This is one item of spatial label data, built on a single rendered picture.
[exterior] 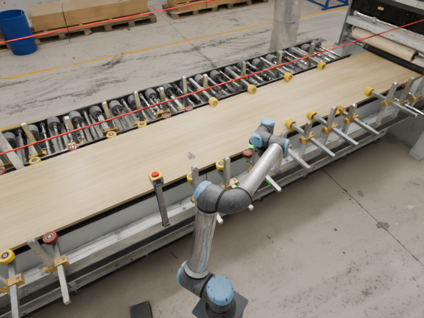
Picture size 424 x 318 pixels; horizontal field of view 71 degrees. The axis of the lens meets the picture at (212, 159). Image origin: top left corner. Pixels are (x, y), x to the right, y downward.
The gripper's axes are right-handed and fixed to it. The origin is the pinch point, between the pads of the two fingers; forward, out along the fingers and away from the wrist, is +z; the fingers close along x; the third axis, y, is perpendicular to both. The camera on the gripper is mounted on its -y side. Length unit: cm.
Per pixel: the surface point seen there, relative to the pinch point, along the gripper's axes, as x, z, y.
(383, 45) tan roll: -77, -5, -227
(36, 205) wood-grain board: -53, 11, 153
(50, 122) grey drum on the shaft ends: -157, 16, 130
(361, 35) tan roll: -109, -6, -227
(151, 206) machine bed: -28, 32, 82
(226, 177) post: -6.1, 8.0, 28.9
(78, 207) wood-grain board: -36, 11, 128
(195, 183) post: -6, 0, 53
